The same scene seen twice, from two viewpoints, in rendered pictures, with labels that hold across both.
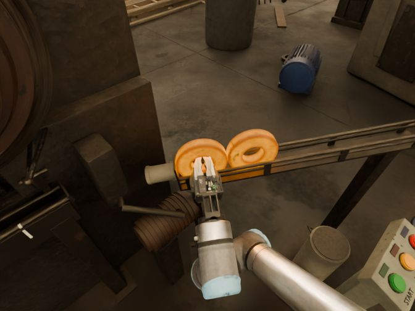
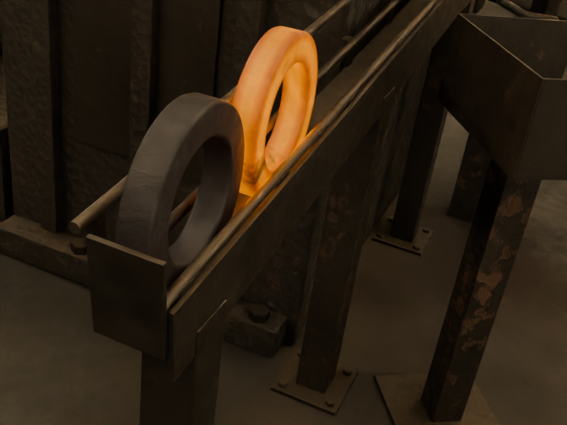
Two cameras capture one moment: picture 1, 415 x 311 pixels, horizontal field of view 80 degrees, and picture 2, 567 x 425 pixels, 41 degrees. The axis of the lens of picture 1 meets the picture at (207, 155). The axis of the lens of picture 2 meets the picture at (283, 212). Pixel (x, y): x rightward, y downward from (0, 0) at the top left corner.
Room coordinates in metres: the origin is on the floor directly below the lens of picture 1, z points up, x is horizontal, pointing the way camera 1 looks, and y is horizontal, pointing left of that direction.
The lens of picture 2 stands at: (-1.01, 1.45, 1.00)
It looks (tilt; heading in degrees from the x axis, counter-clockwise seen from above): 30 degrees down; 333
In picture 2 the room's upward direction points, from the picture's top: 8 degrees clockwise
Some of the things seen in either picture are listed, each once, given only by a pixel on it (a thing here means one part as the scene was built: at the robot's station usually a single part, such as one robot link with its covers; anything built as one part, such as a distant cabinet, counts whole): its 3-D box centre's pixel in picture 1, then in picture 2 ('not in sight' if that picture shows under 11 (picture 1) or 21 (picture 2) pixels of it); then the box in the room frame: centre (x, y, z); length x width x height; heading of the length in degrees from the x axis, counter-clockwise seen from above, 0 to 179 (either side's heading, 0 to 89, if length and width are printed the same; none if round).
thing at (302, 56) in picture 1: (301, 66); not in sight; (2.15, -0.87, 0.17); 0.57 x 0.31 x 0.34; 153
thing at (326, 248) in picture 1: (306, 270); not in sight; (0.33, -0.39, 0.26); 0.12 x 0.12 x 0.52
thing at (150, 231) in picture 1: (173, 243); (494, 121); (0.43, 0.14, 0.27); 0.22 x 0.13 x 0.53; 133
